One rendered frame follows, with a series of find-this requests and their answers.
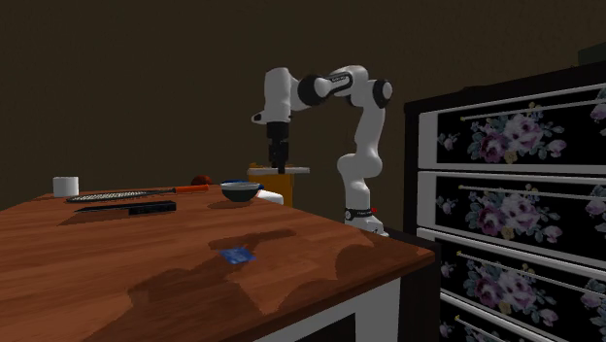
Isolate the dark bowl with pale rim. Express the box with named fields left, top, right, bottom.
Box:
left=219, top=181, right=261, bottom=204

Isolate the black knife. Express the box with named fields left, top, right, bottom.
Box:
left=74, top=200, right=178, bottom=217

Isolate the white cylinder cup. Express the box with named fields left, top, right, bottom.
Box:
left=51, top=176, right=81, bottom=198

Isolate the black floral chest of drawers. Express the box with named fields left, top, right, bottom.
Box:
left=403, top=42, right=606, bottom=342

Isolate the dark robot stand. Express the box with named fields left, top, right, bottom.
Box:
left=384, top=226, right=443, bottom=342

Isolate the wooden table with white side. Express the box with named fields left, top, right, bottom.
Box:
left=0, top=183, right=437, bottom=342

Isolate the metal grater with orange handle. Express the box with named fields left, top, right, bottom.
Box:
left=65, top=184, right=211, bottom=204

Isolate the orange box with grey lid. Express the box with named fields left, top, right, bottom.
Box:
left=247, top=162, right=312, bottom=209

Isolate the white rounded object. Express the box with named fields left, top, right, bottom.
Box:
left=256, top=188, right=286, bottom=206

